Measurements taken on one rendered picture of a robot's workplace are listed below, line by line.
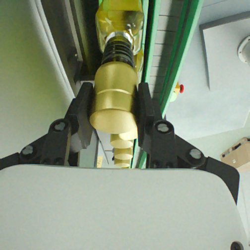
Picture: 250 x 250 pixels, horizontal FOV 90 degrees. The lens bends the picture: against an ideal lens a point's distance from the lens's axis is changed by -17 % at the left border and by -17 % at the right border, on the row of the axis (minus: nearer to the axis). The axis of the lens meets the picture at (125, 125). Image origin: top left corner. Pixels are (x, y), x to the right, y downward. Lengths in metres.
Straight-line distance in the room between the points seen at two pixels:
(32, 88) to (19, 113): 0.05
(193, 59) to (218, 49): 0.11
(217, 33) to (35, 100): 0.54
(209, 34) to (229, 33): 0.07
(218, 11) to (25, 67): 0.55
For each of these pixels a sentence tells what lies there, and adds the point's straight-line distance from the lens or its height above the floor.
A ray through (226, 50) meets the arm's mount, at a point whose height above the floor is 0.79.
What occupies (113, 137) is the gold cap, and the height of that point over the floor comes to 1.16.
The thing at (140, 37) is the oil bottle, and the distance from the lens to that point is 0.18.
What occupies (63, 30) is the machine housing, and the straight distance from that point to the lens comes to 0.45.
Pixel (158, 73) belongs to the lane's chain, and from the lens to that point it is 0.49.
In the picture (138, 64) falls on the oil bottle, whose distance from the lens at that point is 0.21.
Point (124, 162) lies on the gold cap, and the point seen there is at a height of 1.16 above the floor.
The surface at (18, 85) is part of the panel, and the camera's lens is 0.21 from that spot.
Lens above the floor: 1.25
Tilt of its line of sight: 31 degrees down
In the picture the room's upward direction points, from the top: 179 degrees counter-clockwise
